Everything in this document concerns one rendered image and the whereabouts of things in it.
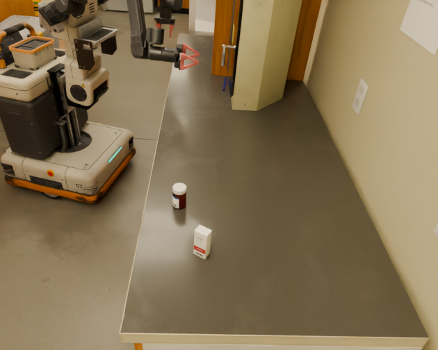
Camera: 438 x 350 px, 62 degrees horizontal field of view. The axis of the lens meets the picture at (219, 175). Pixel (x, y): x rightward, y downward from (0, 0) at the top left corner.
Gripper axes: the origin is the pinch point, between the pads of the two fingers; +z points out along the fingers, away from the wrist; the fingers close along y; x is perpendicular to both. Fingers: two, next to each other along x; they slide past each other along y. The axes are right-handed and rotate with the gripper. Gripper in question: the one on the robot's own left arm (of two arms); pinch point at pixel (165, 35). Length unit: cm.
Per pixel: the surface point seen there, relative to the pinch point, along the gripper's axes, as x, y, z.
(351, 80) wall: -60, 77, -7
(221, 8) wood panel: -9.3, 27.0, -17.2
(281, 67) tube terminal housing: -36, 54, -1
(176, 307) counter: -144, 15, 16
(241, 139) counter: -71, 36, 16
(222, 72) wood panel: -9.3, 29.9, 13.9
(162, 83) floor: 181, -22, 110
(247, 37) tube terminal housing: -46, 36, -16
